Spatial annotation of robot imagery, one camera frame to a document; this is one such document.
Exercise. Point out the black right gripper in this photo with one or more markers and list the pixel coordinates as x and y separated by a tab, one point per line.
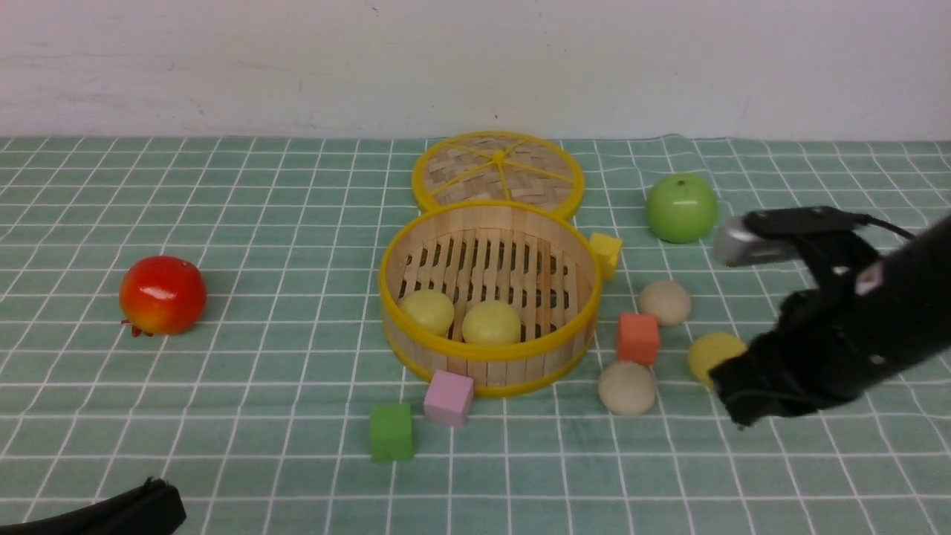
825	351

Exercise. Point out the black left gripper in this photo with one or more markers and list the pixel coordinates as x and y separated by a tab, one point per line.
155	507

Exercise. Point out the yellow bun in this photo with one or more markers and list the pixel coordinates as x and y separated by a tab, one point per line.
430	309
491	323
709	350

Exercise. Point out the white bun back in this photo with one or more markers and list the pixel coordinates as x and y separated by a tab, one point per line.
667	301

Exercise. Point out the white bun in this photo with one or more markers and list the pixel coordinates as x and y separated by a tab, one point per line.
667	301
627	388

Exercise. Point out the white bun front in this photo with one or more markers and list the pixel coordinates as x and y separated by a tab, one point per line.
627	388

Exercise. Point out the yellow bun front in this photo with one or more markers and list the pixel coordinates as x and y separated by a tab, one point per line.
491	323

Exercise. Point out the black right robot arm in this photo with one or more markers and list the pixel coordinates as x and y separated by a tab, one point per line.
915	265

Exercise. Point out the bamboo steamer tray yellow rim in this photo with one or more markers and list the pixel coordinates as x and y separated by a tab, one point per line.
504	251

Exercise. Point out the woven bamboo steamer lid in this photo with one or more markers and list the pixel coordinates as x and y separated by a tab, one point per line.
497	165

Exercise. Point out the orange cube block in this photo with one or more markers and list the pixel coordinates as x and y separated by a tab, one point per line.
637	339

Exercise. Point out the green apple toy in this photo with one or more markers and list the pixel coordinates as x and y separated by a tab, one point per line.
682	207

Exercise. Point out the green checked tablecloth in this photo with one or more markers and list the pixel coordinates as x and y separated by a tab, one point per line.
260	413

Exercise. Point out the red pomegranate toy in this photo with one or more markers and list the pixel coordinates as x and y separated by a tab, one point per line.
162	295

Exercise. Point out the yellow cube block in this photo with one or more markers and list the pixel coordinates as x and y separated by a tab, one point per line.
607	249

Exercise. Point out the green cube block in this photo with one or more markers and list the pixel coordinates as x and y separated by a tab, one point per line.
391	433

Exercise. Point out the pink cube block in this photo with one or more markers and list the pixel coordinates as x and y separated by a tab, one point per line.
448	399

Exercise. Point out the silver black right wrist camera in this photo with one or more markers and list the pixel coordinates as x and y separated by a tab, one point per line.
822	237

